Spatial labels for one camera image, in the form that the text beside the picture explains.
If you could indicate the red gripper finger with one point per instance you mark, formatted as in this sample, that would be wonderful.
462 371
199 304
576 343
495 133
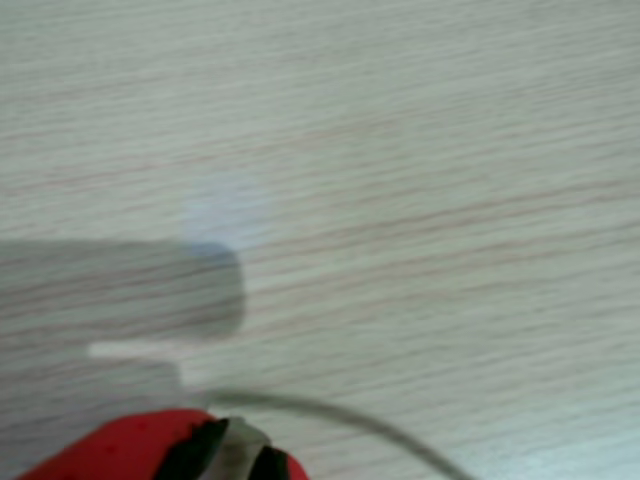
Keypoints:
130 445

